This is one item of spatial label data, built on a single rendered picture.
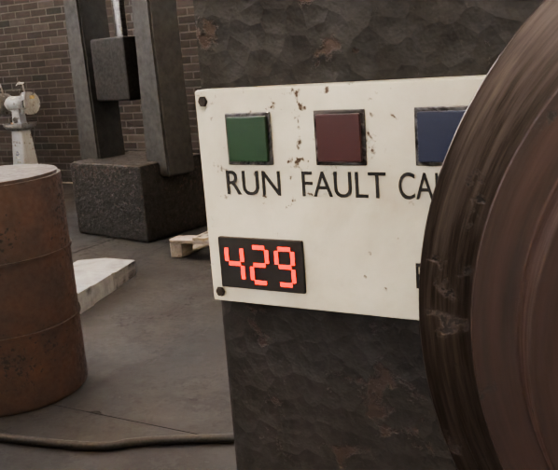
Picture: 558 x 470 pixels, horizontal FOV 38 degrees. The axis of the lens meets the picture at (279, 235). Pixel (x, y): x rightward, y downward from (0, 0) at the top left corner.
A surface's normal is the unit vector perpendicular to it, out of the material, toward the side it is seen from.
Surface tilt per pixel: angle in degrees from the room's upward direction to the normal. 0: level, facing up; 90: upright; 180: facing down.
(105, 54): 90
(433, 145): 90
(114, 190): 90
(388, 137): 90
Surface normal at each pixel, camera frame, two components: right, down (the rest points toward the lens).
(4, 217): 0.49, 0.16
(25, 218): 0.73, 0.10
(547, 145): -0.48, 0.23
